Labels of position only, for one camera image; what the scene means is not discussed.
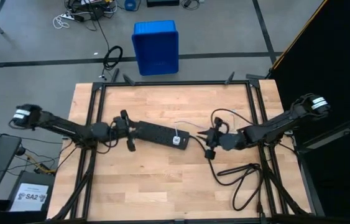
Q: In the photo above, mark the black aluminium table frame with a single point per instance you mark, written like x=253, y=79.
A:
x=174, y=83

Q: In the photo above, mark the white USB charger plug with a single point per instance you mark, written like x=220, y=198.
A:
x=176, y=141

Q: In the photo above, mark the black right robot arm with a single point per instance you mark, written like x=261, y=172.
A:
x=271, y=127

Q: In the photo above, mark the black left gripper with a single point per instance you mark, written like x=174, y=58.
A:
x=122, y=129

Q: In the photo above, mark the blue round floor object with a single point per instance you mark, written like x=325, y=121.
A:
x=130, y=4

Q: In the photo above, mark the black power strip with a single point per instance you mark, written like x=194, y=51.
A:
x=156, y=133

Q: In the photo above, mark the black backdrop curtain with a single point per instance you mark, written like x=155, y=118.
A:
x=333, y=62

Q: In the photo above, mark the white floor power strip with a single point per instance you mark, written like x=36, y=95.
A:
x=68, y=16

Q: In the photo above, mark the yellow curtain edge strip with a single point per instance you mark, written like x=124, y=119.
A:
x=299, y=32

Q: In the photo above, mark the flat black floor box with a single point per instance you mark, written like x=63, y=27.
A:
x=162, y=2

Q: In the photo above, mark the black metal stand bar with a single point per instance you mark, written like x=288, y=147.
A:
x=342, y=130

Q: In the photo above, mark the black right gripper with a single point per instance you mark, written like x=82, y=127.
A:
x=215, y=138

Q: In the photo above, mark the blue plastic bin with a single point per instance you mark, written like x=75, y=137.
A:
x=156, y=49

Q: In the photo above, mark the black box with SA2 label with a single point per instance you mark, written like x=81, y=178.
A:
x=31, y=196

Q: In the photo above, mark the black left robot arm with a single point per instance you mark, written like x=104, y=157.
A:
x=69, y=129

